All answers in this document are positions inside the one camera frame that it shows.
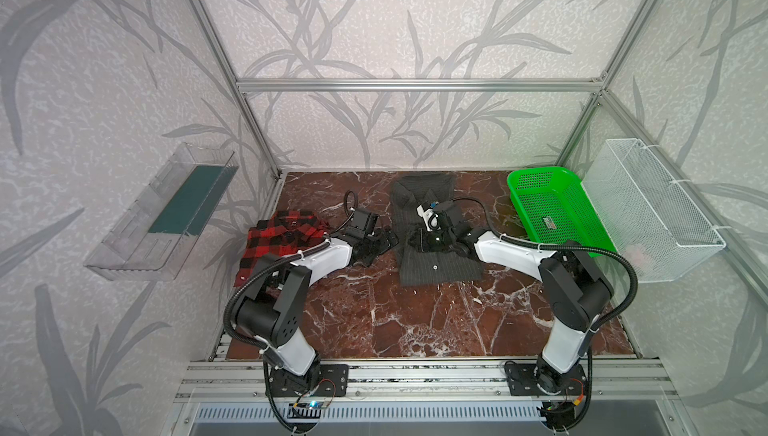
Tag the clear plastic wall tray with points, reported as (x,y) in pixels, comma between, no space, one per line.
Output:
(156,235)

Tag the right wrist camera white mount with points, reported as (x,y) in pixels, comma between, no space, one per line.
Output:
(427,215)

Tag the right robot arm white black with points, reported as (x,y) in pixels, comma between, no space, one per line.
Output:
(575,287)

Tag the aluminium horizontal frame bar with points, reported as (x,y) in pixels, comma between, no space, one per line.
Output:
(253,85)

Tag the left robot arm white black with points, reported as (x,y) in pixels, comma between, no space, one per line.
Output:
(284,257)

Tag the green plastic basket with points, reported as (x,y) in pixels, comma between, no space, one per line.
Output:
(553,207)

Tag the grey pinstriped long sleeve shirt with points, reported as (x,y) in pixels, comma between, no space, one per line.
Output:
(424,255)

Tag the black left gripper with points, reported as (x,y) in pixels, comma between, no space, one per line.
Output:
(381,239)

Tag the red black plaid folded shirt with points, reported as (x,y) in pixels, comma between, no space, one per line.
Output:
(285,233)

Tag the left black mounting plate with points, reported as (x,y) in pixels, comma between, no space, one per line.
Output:
(324,380)

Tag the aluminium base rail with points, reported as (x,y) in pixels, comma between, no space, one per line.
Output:
(408,379)

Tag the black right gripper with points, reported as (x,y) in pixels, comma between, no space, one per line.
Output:
(432,239)

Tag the black mounting plate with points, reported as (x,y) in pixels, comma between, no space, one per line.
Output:
(324,380)
(521,379)

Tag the white wire mesh basket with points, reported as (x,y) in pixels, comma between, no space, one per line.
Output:
(647,213)

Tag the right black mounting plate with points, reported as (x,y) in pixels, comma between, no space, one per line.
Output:
(521,379)

